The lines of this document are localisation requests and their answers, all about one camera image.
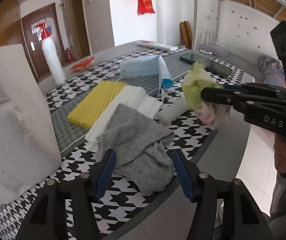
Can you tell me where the folded white foam sheet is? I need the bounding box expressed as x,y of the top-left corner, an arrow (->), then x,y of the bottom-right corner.
136,94 -> 163,120

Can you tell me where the green plastic bag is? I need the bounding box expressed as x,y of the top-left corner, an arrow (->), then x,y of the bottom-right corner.
182,61 -> 232,130

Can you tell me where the wooden wardrobe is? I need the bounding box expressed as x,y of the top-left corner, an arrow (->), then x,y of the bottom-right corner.
69,0 -> 94,61

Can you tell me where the patterned cloth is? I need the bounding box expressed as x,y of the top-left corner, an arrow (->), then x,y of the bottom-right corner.
259,56 -> 286,86

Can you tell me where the white power strip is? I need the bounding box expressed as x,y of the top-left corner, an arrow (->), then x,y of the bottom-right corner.
136,41 -> 179,52

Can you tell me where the white spray bottle red nozzle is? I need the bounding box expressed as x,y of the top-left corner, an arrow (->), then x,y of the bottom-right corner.
38,22 -> 66,85

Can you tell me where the stack of blue face masks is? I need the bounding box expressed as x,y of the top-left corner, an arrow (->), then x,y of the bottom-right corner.
120,55 -> 162,78

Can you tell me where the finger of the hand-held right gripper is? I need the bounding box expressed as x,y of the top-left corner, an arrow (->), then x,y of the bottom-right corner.
201,87 -> 286,113
222,83 -> 286,100

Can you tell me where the person's right hand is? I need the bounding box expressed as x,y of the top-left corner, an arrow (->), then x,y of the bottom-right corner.
274,136 -> 286,173

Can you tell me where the white paper towel roll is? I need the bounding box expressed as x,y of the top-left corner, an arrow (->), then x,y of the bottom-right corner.
0,44 -> 62,204

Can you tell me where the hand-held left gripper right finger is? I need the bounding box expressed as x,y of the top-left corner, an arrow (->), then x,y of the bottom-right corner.
172,149 -> 275,240

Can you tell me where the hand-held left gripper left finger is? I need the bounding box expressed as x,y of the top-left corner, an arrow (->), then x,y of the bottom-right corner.
15,149 -> 117,240

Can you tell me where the yellow foam net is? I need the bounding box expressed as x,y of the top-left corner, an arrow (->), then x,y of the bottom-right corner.
67,80 -> 128,128

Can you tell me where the grey rolled cloth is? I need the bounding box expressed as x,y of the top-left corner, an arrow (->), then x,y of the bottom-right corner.
157,96 -> 191,126

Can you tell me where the black phone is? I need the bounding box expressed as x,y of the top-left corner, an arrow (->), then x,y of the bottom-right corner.
203,59 -> 233,78

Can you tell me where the grey pillow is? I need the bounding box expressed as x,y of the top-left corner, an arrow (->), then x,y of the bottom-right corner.
200,44 -> 230,58

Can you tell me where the grey towel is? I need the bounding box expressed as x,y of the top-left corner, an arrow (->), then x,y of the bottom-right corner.
96,103 -> 175,195

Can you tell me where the long white foam sheet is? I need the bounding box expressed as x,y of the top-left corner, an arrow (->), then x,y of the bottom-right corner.
85,86 -> 146,151

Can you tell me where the houndstooth tablecloth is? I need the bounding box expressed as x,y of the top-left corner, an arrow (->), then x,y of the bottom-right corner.
0,47 -> 245,240

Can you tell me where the red snack packet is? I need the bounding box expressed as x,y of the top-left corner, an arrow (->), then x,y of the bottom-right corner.
70,57 -> 95,72

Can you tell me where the brown door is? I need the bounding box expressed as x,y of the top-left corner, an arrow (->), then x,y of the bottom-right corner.
21,3 -> 66,82

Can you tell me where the dark green phone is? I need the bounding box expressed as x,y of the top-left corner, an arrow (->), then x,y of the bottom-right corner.
180,52 -> 216,66

